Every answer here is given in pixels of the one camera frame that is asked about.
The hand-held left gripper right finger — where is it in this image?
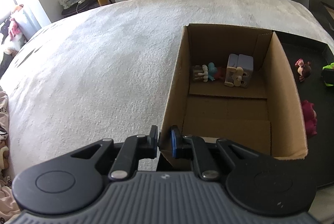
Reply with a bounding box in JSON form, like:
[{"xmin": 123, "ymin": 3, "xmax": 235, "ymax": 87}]
[{"xmin": 170, "ymin": 125, "xmax": 275, "ymax": 181}]

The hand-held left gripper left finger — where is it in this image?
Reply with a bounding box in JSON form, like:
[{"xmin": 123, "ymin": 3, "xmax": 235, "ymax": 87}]
[{"xmin": 70, "ymin": 125, "xmax": 160, "ymax": 181}]

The brown cardboard box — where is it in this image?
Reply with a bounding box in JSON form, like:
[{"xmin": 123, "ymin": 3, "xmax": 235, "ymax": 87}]
[{"xmin": 159, "ymin": 24, "xmax": 309, "ymax": 170}]

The teal and cream toy figure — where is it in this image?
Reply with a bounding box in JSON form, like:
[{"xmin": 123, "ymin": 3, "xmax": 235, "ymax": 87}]
[{"xmin": 192, "ymin": 63, "xmax": 227, "ymax": 82}]

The grey block toy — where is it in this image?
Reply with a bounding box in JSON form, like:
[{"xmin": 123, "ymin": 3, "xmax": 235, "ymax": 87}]
[{"xmin": 225, "ymin": 54, "xmax": 254, "ymax": 88}]

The pink bear toy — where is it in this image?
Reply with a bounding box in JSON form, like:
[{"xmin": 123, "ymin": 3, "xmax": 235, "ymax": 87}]
[{"xmin": 301, "ymin": 100, "xmax": 318, "ymax": 138}]

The brown-haired doll figurine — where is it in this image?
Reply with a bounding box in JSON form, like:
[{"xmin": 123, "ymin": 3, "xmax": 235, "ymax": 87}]
[{"xmin": 295, "ymin": 58, "xmax": 312, "ymax": 82}]

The black tray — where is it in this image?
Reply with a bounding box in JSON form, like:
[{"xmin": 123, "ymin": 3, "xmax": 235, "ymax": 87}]
[{"xmin": 156, "ymin": 29, "xmax": 334, "ymax": 189}]

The green cube toy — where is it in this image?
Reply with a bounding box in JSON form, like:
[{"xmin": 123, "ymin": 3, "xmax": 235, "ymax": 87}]
[{"xmin": 321, "ymin": 63, "xmax": 334, "ymax": 87}]

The white fluffy blanket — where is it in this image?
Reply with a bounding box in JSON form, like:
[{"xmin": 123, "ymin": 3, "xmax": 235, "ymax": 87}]
[{"xmin": 0, "ymin": 0, "xmax": 334, "ymax": 188}]

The pink patterned clothing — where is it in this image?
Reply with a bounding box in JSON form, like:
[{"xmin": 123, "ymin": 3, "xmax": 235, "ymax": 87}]
[{"xmin": 0, "ymin": 91, "xmax": 19, "ymax": 224}]

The pile of clothes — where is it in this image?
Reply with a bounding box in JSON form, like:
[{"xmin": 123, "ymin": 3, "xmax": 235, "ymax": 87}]
[{"xmin": 0, "ymin": 3, "xmax": 27, "ymax": 55}]

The black framed wooden board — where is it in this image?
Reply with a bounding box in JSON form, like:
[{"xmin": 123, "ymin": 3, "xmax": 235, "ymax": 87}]
[{"xmin": 312, "ymin": 1, "xmax": 334, "ymax": 34}]

